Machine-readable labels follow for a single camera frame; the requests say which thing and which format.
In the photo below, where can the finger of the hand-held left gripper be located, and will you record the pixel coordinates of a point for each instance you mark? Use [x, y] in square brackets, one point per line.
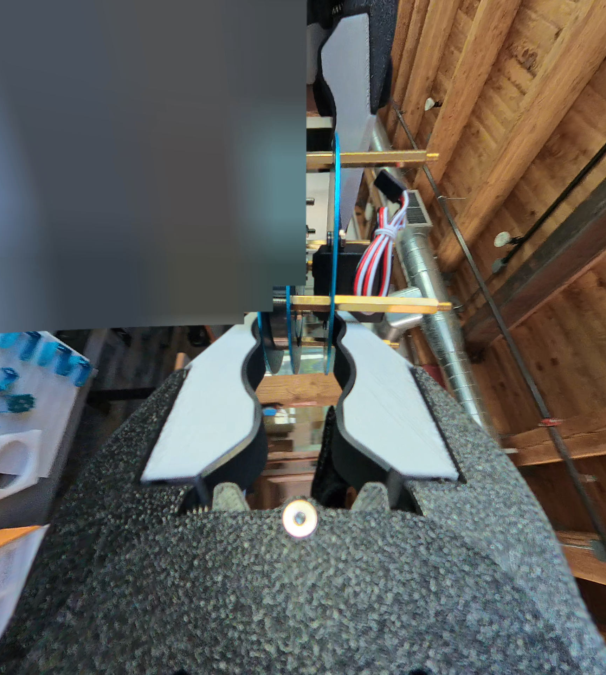
[350, 79]

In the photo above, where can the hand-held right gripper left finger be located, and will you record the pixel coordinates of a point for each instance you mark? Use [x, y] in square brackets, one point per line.
[203, 416]

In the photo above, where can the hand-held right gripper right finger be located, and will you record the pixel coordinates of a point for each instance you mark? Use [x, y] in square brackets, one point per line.
[398, 422]

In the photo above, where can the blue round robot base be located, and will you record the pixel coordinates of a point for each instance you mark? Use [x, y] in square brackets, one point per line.
[336, 211]

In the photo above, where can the white foam sheet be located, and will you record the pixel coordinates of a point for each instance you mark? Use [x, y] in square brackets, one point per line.
[44, 411]

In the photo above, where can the black servo motor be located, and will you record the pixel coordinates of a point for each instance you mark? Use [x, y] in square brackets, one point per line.
[324, 269]

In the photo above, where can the silver ceiling duct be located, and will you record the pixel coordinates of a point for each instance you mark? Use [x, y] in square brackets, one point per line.
[429, 295]

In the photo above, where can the large blue U bracket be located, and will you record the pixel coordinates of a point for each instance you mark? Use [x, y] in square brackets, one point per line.
[23, 343]
[52, 357]
[79, 370]

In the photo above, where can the blue wide U bracket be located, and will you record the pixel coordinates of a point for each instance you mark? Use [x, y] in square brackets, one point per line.
[20, 403]

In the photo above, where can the small blue angle bracket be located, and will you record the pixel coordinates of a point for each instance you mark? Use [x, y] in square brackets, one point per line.
[2, 379]

